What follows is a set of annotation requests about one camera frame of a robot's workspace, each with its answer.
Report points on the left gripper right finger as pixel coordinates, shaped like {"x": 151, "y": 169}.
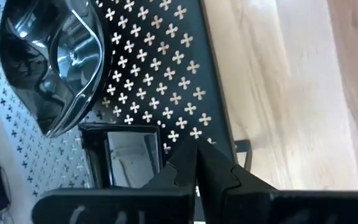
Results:
{"x": 219, "y": 180}

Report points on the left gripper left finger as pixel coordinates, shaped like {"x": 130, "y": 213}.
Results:
{"x": 182, "y": 177}

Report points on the small black square plate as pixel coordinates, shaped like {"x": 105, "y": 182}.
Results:
{"x": 129, "y": 158}

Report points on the black leaf-shaped plate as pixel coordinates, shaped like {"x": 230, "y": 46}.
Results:
{"x": 51, "y": 62}

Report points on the black perforated metal riser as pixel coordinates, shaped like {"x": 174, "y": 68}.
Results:
{"x": 154, "y": 77}

